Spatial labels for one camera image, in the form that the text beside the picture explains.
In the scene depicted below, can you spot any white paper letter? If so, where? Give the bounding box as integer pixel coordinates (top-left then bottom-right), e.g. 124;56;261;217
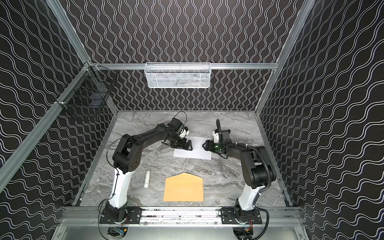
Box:
173;137;212;160

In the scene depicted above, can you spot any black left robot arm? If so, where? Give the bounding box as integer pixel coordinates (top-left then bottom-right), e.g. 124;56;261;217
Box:
102;117;193;224

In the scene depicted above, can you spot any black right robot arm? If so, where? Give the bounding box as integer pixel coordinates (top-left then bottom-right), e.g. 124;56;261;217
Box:
203;120;277;224

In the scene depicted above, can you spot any brown paper envelope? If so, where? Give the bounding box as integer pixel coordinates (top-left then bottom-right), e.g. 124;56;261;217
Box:
164;173;204;202

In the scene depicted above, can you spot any white glue stick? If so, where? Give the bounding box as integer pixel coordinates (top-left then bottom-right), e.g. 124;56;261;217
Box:
144;171;151;188

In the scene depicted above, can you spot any aluminium back crossbar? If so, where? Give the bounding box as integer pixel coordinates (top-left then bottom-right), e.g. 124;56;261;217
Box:
91;62;278;71

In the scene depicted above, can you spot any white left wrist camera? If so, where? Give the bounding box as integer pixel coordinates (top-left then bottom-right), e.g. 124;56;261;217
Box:
179;127;190;139

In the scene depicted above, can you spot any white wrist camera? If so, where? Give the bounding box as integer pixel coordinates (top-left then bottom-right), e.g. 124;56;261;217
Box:
213;130;220;143
179;127;190;139

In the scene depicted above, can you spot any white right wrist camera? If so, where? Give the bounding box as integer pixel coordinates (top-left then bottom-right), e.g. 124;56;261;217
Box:
213;130;220;143

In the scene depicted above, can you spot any thin black left cable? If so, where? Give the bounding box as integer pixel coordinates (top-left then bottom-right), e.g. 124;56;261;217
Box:
173;110;188;127

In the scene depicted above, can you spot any white wire mesh basket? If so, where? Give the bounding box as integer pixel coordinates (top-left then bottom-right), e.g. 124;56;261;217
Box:
144;62;212;89

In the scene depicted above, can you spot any black wire basket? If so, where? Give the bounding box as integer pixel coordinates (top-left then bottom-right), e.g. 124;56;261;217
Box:
59;66;118;122

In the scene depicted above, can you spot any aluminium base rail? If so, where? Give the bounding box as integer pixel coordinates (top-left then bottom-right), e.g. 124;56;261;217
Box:
59;205;304;228

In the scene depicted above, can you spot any aluminium left side rail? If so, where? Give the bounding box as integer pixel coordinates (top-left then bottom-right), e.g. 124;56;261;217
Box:
1;63;90;191

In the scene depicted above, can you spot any aluminium frame corner post right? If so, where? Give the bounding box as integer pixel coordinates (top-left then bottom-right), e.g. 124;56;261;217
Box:
255;0;316;116

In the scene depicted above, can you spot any aluminium frame corner post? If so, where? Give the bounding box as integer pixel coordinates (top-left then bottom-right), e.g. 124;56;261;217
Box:
255;0;316;116
47;0;91;64

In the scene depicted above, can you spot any aluminium frame corner post left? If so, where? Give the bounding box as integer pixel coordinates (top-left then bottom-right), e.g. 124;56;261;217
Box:
47;0;91;64

